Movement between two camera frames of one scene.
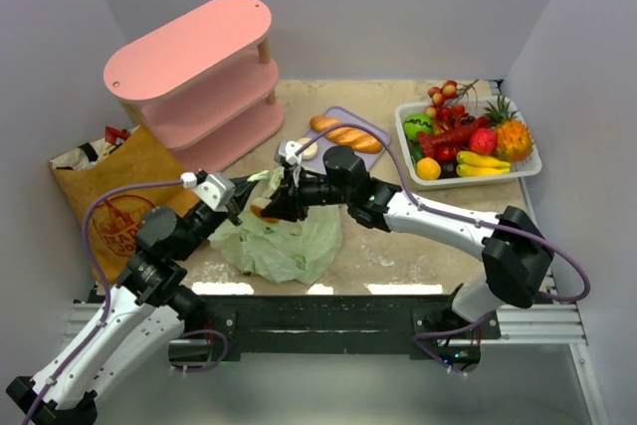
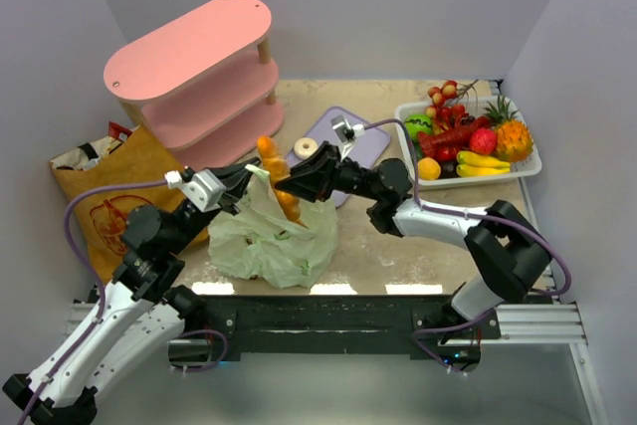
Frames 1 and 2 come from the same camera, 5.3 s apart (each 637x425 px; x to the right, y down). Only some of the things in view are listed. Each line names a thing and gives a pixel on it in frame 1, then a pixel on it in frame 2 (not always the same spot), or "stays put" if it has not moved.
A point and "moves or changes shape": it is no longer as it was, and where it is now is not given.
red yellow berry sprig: x=450 y=91 stays put
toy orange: x=428 y=169 stays put
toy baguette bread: x=350 y=136 -> x=279 y=170
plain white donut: x=310 y=152 stays put
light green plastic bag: x=293 y=251 moves or changes shape
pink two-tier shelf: x=197 y=82 stays put
